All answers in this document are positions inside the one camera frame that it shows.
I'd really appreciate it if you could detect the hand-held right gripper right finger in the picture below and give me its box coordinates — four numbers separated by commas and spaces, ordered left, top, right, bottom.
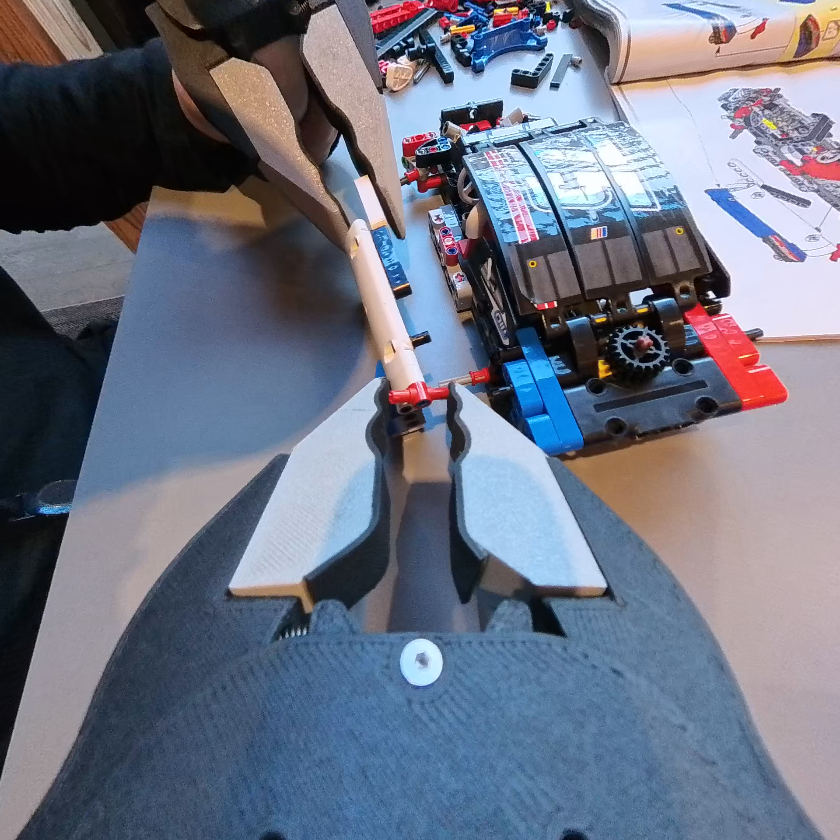
445, 382, 609, 603

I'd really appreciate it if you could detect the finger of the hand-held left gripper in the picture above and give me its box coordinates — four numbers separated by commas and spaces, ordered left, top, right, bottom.
146, 0, 350, 245
301, 0, 406, 241

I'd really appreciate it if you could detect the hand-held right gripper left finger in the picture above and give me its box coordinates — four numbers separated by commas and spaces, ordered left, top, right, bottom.
226, 377, 395, 608

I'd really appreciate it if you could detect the white blue brick side panel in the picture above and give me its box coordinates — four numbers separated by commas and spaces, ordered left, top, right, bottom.
348, 174, 454, 437

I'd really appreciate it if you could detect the black toy brick car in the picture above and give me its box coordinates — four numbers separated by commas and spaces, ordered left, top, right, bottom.
399, 98, 788, 457

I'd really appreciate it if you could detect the person's left forearm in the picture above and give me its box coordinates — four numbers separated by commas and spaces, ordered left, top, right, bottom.
0, 36, 263, 234

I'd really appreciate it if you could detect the grey desk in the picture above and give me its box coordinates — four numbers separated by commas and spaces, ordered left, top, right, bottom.
0, 13, 840, 840

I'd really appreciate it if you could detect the person's left hand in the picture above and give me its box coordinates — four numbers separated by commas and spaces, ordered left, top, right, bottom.
172, 69, 224, 142

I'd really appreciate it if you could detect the pile of loose brick pieces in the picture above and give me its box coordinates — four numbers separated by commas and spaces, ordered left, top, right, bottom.
367, 0, 585, 89

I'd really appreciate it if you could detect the person's dark clothing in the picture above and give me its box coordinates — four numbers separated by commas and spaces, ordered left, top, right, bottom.
0, 262, 126, 742

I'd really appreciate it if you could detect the open instruction booklet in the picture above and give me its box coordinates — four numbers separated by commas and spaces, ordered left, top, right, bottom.
571, 0, 840, 342

